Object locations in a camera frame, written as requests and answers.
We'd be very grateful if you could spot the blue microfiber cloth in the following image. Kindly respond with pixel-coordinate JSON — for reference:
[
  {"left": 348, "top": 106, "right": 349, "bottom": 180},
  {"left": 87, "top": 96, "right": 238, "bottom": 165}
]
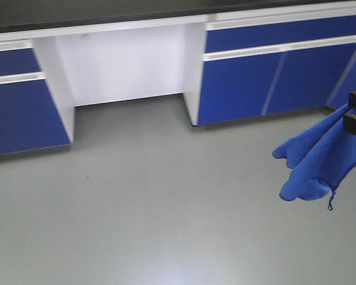
[{"left": 272, "top": 104, "right": 356, "bottom": 211}]

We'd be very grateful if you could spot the right blue cabinet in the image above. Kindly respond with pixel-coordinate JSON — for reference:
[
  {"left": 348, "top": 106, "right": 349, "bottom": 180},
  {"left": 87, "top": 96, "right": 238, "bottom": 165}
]
[{"left": 183, "top": 12, "right": 356, "bottom": 126}]

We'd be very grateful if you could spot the blue cabinet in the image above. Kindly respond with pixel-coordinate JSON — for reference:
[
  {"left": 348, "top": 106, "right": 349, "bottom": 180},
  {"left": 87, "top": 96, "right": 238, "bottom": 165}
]
[
  {"left": 0, "top": 37, "right": 75, "bottom": 155},
  {"left": 183, "top": 12, "right": 356, "bottom": 126}
]

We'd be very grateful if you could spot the left blue cabinet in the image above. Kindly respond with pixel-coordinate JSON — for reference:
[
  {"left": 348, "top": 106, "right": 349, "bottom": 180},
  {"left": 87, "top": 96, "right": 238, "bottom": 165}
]
[{"left": 0, "top": 37, "right": 75, "bottom": 155}]

